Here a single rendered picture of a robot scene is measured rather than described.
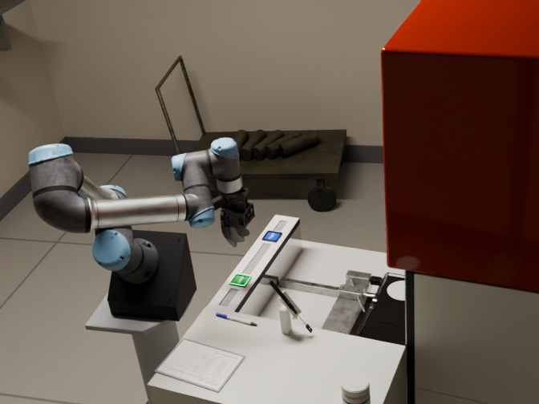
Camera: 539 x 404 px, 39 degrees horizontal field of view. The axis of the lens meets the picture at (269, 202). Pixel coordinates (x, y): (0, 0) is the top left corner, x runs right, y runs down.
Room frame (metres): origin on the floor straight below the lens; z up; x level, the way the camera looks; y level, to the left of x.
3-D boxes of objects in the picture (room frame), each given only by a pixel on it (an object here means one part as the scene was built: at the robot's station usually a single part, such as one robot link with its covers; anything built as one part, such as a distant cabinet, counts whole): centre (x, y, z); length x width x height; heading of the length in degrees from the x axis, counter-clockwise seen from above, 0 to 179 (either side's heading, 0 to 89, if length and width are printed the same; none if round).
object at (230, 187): (1.98, 0.11, 1.33); 0.08 x 0.08 x 0.05
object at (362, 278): (2.01, -0.26, 0.89); 0.08 x 0.03 x 0.03; 63
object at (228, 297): (2.09, 0.07, 0.89); 0.55 x 0.09 x 0.14; 153
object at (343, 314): (1.87, -0.19, 0.87); 0.36 x 0.08 x 0.03; 153
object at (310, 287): (2.00, -0.23, 0.84); 0.50 x 0.02 x 0.03; 63
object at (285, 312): (1.70, -0.02, 1.03); 0.06 x 0.04 x 0.13; 63
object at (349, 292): (1.94, -0.23, 0.89); 0.08 x 0.03 x 0.03; 63
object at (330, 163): (4.22, 0.02, 0.41); 1.04 x 0.62 x 0.82; 74
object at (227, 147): (1.97, 0.11, 1.41); 0.09 x 0.08 x 0.11; 97
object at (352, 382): (1.38, -0.16, 1.01); 0.07 x 0.07 x 0.10
